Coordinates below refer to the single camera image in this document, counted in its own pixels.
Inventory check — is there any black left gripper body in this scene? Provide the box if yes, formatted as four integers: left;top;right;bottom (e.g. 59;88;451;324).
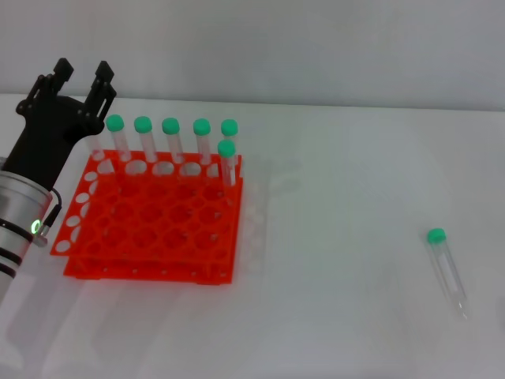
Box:
7;94;110;190

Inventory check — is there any thin black cable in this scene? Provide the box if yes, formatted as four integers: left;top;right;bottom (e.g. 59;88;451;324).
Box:
36;187;64;242

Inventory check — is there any orange test tube rack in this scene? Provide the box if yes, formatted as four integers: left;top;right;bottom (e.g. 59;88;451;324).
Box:
50;149;244;286

